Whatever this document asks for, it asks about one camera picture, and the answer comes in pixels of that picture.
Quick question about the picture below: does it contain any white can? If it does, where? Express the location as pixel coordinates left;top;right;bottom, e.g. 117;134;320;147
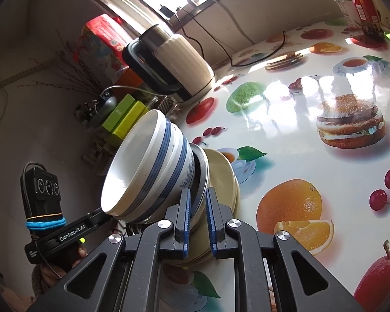
332;0;361;28

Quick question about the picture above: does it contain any red printed gift bag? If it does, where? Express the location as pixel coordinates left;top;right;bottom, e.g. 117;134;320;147
81;14;132;83

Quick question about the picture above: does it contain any red label glass jar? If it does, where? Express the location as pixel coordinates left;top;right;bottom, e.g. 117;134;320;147
341;0;386;41

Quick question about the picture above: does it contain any person's left forearm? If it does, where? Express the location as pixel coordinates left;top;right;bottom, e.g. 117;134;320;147
31;262;66;300

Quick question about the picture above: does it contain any grey cable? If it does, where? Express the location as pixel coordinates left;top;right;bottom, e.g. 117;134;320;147
211;0;256;45

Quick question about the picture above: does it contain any black power cable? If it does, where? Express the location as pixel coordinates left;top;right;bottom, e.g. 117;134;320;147
174;6;287;68

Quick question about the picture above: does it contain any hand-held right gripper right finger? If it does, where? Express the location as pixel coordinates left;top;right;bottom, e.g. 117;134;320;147
205;187;366;312

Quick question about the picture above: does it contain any black plug adapter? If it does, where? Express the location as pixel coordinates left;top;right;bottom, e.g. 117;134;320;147
159;4;183;19

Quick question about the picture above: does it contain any yellow-green box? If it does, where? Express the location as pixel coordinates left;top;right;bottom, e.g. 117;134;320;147
112;100;149;140

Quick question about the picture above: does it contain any cream electric kettle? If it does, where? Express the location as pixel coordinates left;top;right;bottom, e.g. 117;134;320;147
122;23;215;103

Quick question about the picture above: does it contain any person's left hand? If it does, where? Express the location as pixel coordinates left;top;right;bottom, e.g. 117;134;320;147
71;245;89;269

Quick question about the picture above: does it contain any dark green box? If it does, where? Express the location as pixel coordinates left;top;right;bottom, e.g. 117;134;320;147
102;94;134;131

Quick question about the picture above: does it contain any white bowl with blue stripe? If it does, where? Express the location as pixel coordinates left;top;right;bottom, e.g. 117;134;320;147
100;109;183;223

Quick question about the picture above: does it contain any white charger cable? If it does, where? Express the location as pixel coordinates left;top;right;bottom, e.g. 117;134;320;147
102;84;164;99

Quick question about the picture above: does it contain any grey round device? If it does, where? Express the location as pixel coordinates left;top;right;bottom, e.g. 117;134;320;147
94;93;119;118

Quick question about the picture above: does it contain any beige plate with brown patch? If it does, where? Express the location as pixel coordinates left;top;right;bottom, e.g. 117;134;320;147
201;148;239;262
169;169;241;265
169;182;242;267

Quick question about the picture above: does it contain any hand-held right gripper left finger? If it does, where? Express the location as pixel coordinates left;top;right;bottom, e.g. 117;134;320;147
28;188;193;312

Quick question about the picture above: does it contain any dry twigs bunch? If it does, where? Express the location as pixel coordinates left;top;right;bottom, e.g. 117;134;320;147
18;29;101;105

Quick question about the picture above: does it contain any stainless steel bowl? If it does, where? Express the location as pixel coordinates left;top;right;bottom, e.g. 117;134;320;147
190;143;210;215

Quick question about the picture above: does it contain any chevron patterned tray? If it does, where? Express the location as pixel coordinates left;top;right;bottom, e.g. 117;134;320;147
149;97;180;118

